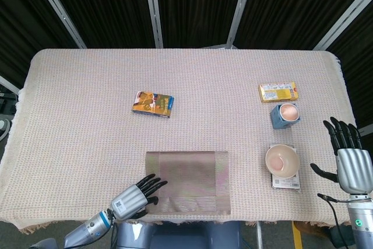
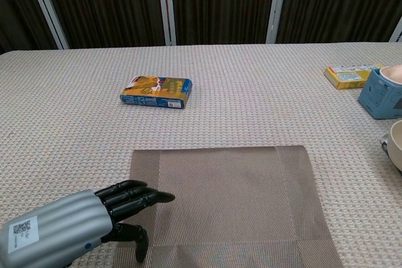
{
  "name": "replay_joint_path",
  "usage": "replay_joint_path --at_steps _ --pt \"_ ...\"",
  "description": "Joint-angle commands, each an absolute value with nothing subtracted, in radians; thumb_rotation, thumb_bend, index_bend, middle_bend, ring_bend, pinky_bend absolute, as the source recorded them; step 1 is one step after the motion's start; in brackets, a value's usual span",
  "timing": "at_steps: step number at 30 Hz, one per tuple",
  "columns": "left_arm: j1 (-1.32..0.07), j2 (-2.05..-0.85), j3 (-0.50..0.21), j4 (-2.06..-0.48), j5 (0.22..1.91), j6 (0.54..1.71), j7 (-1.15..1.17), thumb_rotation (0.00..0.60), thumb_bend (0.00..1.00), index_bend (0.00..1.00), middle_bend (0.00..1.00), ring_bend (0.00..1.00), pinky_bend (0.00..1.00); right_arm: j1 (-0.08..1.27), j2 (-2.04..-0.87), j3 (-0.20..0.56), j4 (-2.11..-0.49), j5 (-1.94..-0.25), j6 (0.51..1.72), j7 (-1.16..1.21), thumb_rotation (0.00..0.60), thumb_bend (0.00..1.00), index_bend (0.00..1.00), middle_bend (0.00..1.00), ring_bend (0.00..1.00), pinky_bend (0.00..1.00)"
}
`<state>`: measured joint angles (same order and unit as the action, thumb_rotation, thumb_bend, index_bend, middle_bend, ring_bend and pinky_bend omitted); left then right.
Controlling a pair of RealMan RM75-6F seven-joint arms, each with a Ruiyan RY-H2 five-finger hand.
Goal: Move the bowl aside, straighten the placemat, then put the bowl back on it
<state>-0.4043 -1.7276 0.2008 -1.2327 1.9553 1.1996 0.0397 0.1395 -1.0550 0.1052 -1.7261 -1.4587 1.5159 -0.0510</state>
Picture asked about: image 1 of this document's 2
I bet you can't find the blue orange snack box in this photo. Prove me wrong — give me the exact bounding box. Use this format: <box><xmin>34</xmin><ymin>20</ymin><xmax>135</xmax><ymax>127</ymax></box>
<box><xmin>131</xmin><ymin>90</ymin><xmax>175</xmax><ymax>120</ymax></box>

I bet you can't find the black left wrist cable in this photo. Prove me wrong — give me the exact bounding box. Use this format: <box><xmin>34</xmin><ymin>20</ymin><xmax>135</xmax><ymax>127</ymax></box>
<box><xmin>108</xmin><ymin>213</ymin><xmax>118</xmax><ymax>249</ymax></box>

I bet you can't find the grey blue robot torso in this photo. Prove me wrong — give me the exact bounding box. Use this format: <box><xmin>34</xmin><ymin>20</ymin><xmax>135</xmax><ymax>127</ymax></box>
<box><xmin>115</xmin><ymin>221</ymin><xmax>242</xmax><ymax>249</ymax></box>

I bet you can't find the dark pleated curtain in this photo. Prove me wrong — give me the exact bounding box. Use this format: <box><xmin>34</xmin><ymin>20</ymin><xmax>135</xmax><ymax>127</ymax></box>
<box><xmin>0</xmin><ymin>0</ymin><xmax>373</xmax><ymax>133</ymax></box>

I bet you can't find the brown woven placemat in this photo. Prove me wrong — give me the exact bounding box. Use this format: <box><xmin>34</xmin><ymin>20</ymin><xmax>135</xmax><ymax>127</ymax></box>
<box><xmin>145</xmin><ymin>150</ymin><xmax>232</xmax><ymax>216</ymax></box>

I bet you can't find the black white flat package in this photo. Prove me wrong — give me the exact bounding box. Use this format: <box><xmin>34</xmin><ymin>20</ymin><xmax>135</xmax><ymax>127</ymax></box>
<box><xmin>269</xmin><ymin>143</ymin><xmax>301</xmax><ymax>194</ymax></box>

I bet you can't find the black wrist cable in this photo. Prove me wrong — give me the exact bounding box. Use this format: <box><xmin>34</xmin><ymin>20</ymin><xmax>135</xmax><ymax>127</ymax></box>
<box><xmin>317</xmin><ymin>192</ymin><xmax>352</xmax><ymax>249</ymax></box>
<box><xmin>108</xmin><ymin>213</ymin><xmax>118</xmax><ymax>249</ymax></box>

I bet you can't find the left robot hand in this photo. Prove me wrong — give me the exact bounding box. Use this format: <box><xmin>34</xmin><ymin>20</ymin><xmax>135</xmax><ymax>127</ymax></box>
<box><xmin>110</xmin><ymin>173</ymin><xmax>168</xmax><ymax>220</ymax></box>

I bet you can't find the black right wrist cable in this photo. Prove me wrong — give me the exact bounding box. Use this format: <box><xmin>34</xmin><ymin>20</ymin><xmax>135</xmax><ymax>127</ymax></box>
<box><xmin>317</xmin><ymin>192</ymin><xmax>352</xmax><ymax>249</ymax></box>

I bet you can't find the yellow flat box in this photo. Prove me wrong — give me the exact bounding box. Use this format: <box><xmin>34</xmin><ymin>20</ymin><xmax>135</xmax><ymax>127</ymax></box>
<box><xmin>258</xmin><ymin>82</ymin><xmax>300</xmax><ymax>104</ymax></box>

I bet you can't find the light brown bowl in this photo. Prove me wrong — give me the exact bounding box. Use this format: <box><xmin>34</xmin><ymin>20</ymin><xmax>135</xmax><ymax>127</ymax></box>
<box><xmin>265</xmin><ymin>143</ymin><xmax>301</xmax><ymax>179</ymax></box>

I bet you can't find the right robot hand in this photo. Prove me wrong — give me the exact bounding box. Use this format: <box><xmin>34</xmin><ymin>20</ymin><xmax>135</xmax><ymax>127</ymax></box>
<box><xmin>310</xmin><ymin>117</ymin><xmax>372</xmax><ymax>195</ymax></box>

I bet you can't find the white metal frame post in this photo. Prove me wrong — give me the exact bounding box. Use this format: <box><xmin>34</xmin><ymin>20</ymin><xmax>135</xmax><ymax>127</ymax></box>
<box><xmin>226</xmin><ymin>0</ymin><xmax>257</xmax><ymax>48</ymax></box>
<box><xmin>0</xmin><ymin>75</ymin><xmax>22</xmax><ymax>93</ymax></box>
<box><xmin>142</xmin><ymin>0</ymin><xmax>164</xmax><ymax>49</ymax></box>
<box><xmin>28</xmin><ymin>0</ymin><xmax>87</xmax><ymax>49</ymax></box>
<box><xmin>311</xmin><ymin>0</ymin><xmax>373</xmax><ymax>51</ymax></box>

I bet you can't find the blue square cup pink inside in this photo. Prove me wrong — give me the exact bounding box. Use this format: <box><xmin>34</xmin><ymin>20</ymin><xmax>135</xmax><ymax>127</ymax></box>
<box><xmin>270</xmin><ymin>103</ymin><xmax>301</xmax><ymax>130</ymax></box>

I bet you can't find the beige woven tablecloth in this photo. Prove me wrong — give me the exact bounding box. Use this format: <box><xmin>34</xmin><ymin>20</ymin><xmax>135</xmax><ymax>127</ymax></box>
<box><xmin>0</xmin><ymin>48</ymin><xmax>358</xmax><ymax>234</ymax></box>

